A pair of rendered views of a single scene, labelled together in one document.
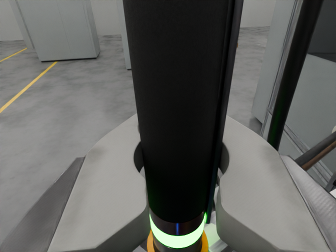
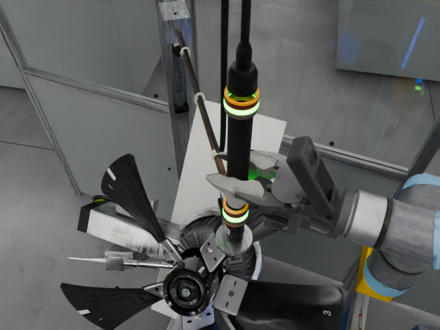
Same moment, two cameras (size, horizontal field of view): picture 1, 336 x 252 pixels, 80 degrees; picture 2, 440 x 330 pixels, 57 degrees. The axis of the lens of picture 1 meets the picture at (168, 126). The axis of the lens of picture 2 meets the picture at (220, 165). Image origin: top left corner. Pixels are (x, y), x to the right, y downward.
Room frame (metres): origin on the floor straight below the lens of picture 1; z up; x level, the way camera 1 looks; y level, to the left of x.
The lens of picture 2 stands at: (-0.02, 0.37, 2.14)
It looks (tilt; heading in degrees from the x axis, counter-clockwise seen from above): 51 degrees down; 289
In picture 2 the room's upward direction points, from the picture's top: straight up
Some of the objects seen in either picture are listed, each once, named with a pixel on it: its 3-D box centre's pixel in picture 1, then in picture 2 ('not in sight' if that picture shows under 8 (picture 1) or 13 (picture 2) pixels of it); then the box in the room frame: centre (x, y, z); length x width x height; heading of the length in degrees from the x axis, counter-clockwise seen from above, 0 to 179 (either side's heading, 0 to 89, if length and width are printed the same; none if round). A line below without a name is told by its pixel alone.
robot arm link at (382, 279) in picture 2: not in sight; (397, 256); (-0.20, -0.01, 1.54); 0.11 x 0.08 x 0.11; 76
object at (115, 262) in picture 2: not in sight; (116, 262); (0.42, -0.03, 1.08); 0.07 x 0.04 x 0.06; 8
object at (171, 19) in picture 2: not in sight; (175, 20); (0.41, -0.53, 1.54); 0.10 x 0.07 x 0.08; 123
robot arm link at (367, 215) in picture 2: not in sight; (362, 215); (-0.12, 0.00, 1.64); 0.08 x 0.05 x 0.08; 88
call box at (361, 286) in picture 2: not in sight; (379, 267); (-0.30, -0.29, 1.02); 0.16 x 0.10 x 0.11; 88
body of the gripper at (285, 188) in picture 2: not in sight; (306, 203); (-0.03, 0.00, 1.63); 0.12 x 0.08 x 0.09; 178
